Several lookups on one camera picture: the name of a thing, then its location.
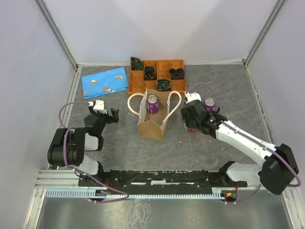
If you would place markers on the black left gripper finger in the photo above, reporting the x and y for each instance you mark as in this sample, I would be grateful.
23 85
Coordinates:
91 109
115 115

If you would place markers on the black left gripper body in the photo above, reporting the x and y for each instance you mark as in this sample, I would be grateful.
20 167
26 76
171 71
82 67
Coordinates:
103 119

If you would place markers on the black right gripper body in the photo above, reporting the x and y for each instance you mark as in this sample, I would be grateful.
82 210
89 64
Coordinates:
191 122

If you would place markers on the purple can front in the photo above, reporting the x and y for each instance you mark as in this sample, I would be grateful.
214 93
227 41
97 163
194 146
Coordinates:
209 104

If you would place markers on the purple can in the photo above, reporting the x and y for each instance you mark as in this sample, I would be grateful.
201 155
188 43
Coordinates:
209 104
152 104

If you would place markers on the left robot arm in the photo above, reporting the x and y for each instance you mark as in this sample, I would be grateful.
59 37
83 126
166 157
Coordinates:
69 147

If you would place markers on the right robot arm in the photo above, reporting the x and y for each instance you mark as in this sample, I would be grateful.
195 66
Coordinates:
275 168

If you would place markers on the blue patterned folded cloth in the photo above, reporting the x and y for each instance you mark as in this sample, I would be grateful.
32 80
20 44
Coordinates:
102 83

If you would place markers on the dark rolled tie bottom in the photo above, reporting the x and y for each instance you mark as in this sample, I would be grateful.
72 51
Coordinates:
163 85

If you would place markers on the dark rolled tie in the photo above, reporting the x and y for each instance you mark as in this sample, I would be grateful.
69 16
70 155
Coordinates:
137 64
149 73
163 85
177 74

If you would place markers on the dark rolled tie right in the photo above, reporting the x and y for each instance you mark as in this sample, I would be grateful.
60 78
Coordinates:
177 74

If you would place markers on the orange wooden compartment tray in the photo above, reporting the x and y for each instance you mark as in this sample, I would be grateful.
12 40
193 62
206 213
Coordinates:
137 84

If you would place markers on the dark rolled tie middle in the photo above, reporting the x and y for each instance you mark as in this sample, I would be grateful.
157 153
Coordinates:
149 73

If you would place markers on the dark rolled tie top left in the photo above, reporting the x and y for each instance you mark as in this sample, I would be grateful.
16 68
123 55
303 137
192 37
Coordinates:
137 64

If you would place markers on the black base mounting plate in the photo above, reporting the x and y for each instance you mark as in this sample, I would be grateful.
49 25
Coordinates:
166 182

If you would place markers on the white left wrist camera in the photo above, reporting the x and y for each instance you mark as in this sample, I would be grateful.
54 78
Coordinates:
98 106

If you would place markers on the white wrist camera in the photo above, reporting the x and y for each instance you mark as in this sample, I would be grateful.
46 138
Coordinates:
98 106
189 97

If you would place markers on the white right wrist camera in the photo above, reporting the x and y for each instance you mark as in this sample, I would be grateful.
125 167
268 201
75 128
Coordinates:
189 97

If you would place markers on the light blue cable duct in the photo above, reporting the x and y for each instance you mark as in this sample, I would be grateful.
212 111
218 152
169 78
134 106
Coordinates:
94 194

